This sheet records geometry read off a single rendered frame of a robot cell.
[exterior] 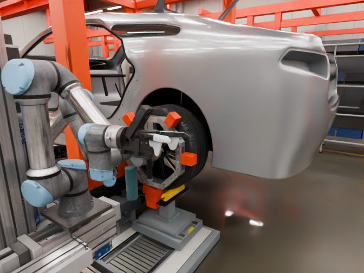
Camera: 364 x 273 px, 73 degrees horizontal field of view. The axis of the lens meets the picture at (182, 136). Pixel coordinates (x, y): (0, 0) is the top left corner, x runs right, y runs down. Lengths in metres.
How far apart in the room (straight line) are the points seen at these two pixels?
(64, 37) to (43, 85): 0.96
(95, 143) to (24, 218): 0.59
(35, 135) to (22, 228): 0.48
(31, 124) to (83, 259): 0.55
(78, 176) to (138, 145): 0.46
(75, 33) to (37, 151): 1.10
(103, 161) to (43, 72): 0.37
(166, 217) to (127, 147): 1.47
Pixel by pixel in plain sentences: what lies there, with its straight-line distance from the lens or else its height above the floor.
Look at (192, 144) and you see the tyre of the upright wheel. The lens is 1.70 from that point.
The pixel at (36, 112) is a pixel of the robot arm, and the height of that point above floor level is 1.29.
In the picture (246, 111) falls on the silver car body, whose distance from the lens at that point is 1.64.
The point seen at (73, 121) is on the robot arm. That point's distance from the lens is 1.35.
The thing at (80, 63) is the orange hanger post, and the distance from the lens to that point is 1.93.
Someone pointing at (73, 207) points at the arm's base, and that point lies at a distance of 1.20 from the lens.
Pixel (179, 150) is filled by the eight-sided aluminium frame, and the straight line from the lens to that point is 1.67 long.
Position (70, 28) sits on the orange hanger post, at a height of 1.71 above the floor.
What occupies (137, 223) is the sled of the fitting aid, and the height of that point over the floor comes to 0.17.
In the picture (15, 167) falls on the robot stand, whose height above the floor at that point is 1.04.
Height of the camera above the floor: 1.41
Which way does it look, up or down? 14 degrees down
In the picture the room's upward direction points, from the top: straight up
